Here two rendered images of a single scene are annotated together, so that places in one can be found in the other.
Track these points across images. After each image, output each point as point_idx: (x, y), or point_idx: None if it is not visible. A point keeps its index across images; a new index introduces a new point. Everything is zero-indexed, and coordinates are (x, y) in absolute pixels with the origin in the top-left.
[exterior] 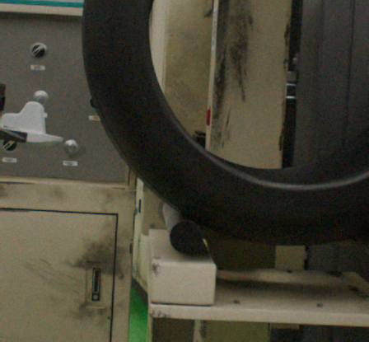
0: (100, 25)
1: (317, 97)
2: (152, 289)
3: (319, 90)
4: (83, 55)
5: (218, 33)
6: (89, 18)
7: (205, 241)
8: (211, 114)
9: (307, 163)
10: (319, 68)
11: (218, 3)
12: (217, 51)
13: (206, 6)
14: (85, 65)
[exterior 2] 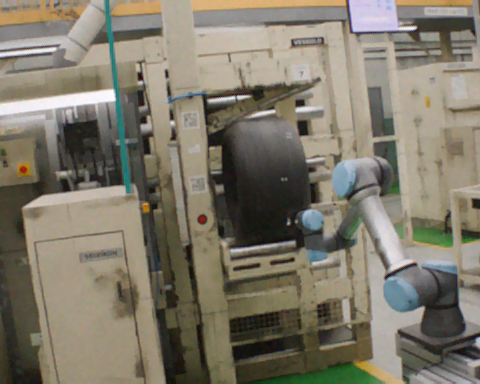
0: (307, 182)
1: (149, 209)
2: (305, 259)
3: (150, 206)
4: (299, 193)
5: (211, 185)
6: (304, 181)
7: (220, 264)
8: (210, 217)
9: (233, 224)
10: (148, 197)
11: (209, 174)
12: (212, 192)
13: (14, 180)
14: (299, 196)
